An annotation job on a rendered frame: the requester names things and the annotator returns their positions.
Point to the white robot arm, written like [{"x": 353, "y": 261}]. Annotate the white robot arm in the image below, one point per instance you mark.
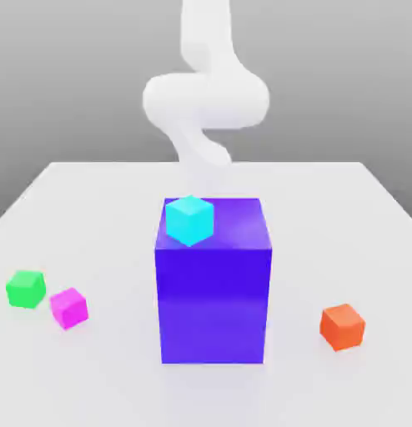
[{"x": 206, "y": 100}]

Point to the small cyan cube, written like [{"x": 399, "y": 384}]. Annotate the small cyan cube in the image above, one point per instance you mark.
[{"x": 189, "y": 222}]

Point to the small magenta cube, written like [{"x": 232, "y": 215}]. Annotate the small magenta cube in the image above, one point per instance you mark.
[{"x": 69, "y": 309}]

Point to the small orange cube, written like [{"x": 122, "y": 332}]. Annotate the small orange cube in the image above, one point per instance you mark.
[{"x": 342, "y": 328}]

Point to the small green cube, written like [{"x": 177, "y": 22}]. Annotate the small green cube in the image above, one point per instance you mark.
[{"x": 25, "y": 290}]

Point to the large purple box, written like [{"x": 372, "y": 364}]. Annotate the large purple box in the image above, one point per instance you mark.
[{"x": 212, "y": 300}]

